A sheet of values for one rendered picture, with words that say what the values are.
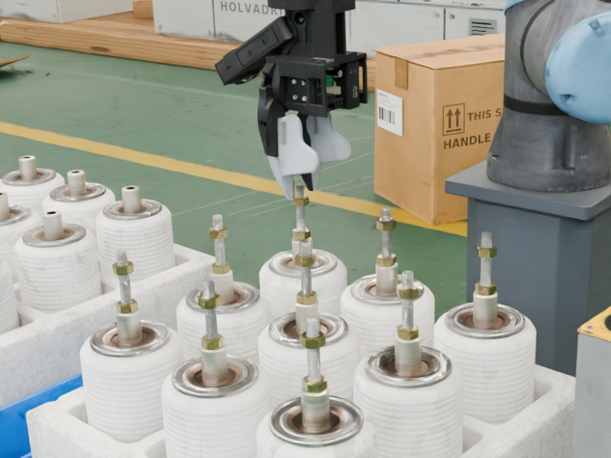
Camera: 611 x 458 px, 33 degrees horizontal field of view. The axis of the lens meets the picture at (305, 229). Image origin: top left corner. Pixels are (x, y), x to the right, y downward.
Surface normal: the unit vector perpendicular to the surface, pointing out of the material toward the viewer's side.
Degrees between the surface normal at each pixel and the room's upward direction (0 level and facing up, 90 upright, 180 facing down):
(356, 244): 0
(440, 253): 0
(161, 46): 90
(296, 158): 86
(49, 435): 90
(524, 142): 73
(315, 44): 90
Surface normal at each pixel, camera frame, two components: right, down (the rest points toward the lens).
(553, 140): -0.16, 0.04
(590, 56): 0.06, 0.46
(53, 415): -0.04, -0.94
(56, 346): 0.73, 0.21
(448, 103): 0.41, 0.30
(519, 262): -0.63, 0.29
